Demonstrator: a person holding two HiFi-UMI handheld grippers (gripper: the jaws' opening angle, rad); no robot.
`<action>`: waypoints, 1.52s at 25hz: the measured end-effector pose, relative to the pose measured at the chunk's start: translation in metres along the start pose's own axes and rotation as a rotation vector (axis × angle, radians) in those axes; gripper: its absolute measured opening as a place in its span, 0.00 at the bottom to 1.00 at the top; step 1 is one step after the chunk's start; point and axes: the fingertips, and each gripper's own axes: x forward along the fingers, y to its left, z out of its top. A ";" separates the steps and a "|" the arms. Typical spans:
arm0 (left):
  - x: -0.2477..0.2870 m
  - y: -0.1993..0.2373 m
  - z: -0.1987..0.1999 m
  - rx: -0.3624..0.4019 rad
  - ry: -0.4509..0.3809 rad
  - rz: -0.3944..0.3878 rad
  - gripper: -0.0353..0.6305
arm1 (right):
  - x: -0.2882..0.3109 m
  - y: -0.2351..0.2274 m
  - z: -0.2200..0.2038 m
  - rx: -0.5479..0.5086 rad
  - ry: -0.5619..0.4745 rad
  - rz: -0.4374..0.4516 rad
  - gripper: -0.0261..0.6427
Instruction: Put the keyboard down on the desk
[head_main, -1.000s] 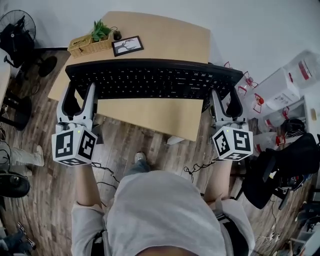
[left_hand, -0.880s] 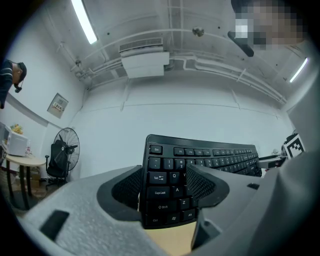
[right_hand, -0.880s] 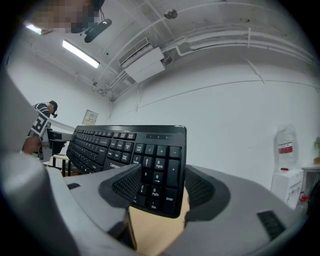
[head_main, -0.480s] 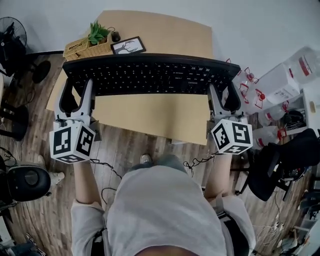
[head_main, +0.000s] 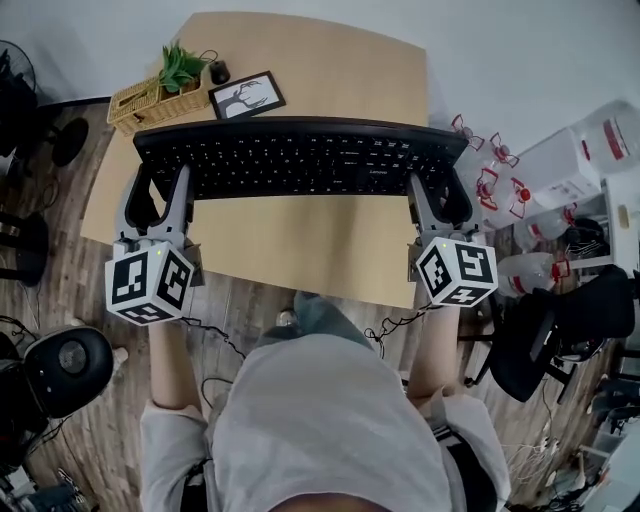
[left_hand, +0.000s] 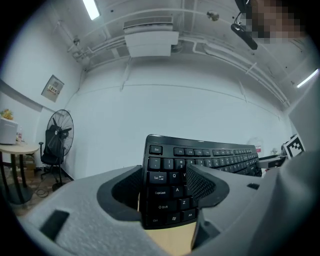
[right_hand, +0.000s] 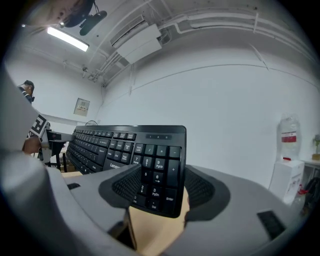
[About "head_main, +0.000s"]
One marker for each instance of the black rounded device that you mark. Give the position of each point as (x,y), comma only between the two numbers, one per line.
(70,370)

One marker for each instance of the wicker basket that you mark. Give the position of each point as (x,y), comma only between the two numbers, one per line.
(145,107)

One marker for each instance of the person's left forearm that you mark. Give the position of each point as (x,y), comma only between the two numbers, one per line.
(172,365)

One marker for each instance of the cluster of clear water bottles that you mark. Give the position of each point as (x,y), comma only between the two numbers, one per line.
(530,272)

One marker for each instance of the black picture frame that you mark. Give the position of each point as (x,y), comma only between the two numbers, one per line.
(247,95)

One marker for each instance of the black office chair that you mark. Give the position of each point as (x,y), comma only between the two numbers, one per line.
(575,310)

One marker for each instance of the large clear water jug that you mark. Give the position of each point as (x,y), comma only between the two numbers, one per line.
(615,135)

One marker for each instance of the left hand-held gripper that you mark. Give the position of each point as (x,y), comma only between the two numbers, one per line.
(132,282)

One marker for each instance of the black standing fan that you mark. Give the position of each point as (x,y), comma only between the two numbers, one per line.
(70,140)

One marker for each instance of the person's right forearm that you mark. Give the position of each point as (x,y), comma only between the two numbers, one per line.
(432,350)

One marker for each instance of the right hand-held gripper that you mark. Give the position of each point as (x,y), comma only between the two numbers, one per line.
(470,270)

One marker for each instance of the person's jeans leg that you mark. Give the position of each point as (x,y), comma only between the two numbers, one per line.
(325,320)

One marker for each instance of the person's shoe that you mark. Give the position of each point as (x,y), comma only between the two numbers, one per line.
(286,318)

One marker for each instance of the green potted plant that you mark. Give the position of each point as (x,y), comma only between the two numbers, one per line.
(180,67)

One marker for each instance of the person's grey shirt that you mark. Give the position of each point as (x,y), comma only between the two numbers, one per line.
(325,425)

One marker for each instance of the black computer mouse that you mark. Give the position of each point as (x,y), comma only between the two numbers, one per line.
(219,72)

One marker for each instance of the black keyboard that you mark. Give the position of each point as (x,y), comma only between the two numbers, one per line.
(300,157)

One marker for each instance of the white shelf unit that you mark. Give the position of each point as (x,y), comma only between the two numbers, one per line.
(620,235)

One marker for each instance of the light wooden table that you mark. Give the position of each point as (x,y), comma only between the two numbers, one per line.
(300,240)

